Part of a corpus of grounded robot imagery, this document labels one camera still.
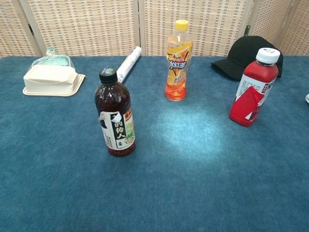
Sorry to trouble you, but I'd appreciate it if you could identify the orange iced tea bottle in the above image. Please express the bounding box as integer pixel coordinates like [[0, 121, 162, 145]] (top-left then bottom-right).
[[165, 19, 194, 102]]

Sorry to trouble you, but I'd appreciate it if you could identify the red juice bottle white cap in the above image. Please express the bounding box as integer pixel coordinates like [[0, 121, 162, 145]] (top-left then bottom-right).
[[228, 47, 281, 128]]

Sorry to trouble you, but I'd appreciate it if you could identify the dark tea bottle black cap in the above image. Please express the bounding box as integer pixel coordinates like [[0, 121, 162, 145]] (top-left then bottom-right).
[[94, 67, 136, 157]]

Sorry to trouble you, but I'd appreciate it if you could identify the white rolled film tube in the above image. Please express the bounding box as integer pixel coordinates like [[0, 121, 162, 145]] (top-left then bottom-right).
[[116, 46, 142, 84]]

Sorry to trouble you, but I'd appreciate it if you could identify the blue table cloth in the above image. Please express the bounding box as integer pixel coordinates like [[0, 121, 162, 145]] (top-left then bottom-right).
[[0, 55, 309, 232]]

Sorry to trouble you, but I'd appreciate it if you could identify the black baseball cap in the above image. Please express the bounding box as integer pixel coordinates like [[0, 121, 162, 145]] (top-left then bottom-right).
[[211, 35, 284, 81]]

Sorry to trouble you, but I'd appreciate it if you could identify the beige lidded lunch box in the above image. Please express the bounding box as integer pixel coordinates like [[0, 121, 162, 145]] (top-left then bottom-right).
[[22, 64, 86, 97]]

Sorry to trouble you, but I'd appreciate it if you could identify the woven folding screen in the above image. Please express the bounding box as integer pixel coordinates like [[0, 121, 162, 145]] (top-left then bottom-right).
[[0, 0, 309, 58]]

